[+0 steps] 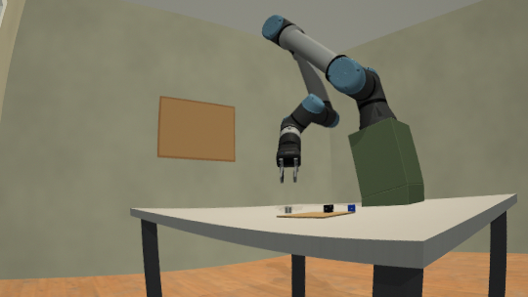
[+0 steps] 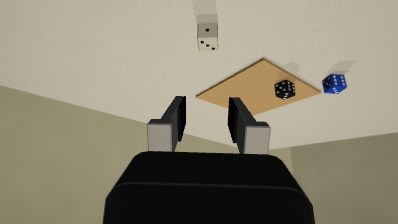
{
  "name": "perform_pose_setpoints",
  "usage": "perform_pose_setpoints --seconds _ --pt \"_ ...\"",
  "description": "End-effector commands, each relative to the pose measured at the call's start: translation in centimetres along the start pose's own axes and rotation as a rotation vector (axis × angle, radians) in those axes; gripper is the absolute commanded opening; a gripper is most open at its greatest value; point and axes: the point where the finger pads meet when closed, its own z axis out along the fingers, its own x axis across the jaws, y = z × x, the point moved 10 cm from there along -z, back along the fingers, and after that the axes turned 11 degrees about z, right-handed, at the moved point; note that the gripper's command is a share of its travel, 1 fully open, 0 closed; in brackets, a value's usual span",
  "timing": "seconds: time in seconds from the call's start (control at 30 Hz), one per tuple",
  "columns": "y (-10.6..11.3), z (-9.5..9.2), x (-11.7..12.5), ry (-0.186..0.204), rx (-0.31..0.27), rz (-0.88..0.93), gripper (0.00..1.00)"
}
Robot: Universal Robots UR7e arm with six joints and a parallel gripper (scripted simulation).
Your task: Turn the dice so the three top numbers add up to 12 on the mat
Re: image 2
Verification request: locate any tan flat mat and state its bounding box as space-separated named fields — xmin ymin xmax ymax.
xmin=196 ymin=58 xmax=321 ymax=116

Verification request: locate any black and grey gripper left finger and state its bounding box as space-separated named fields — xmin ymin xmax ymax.
xmin=147 ymin=96 xmax=186 ymax=152

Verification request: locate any blue die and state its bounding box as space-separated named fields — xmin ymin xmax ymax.
xmin=322 ymin=74 xmax=347 ymax=94

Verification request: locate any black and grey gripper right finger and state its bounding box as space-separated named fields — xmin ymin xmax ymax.
xmin=228 ymin=97 xmax=271 ymax=155

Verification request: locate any white die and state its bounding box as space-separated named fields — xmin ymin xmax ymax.
xmin=197 ymin=22 xmax=218 ymax=51

